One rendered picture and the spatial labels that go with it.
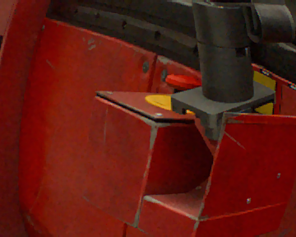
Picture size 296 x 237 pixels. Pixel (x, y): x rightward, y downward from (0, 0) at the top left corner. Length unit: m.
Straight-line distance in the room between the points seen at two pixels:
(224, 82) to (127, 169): 0.14
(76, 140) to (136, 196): 0.77
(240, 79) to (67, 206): 0.93
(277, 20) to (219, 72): 0.11
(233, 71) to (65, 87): 0.92
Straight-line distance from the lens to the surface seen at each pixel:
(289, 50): 1.15
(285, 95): 1.00
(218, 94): 0.90
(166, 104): 1.00
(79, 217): 1.72
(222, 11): 0.87
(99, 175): 1.01
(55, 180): 1.83
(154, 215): 0.94
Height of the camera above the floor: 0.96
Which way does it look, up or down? 11 degrees down
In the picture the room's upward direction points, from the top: 10 degrees clockwise
